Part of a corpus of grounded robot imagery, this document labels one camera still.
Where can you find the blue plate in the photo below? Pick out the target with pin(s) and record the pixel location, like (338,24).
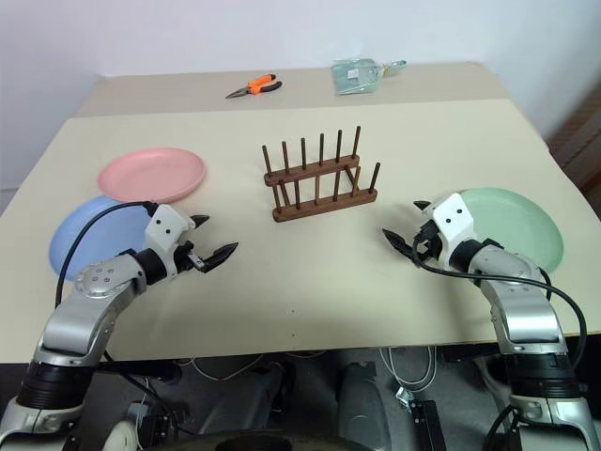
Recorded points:
(110,237)

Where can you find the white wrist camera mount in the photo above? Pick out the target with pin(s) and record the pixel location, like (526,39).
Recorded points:
(164,230)
(453,218)

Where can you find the pink plate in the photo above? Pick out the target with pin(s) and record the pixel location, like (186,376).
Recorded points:
(150,171)

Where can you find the clear bag with green contents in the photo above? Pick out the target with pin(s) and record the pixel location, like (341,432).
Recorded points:
(352,77)

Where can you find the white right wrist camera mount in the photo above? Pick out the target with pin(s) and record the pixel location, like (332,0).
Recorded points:
(453,218)

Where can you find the dark grey rounded shape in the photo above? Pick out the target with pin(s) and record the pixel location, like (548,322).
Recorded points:
(361,404)

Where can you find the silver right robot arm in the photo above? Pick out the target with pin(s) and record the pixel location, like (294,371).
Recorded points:
(526,310)

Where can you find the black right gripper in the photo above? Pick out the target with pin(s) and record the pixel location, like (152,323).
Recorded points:
(429,242)

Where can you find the black metal bar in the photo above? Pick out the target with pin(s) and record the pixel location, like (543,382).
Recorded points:
(427,425)

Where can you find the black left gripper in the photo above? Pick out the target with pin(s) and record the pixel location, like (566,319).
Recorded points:
(188,258)

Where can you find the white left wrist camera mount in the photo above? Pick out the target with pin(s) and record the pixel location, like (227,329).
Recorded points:
(164,230)

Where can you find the wooden dish rack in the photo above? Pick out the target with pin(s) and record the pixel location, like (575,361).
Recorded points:
(324,206)

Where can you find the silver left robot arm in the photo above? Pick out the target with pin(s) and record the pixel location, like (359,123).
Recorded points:
(84,319)

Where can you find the green plate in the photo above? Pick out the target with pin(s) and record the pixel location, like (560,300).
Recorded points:
(512,221)

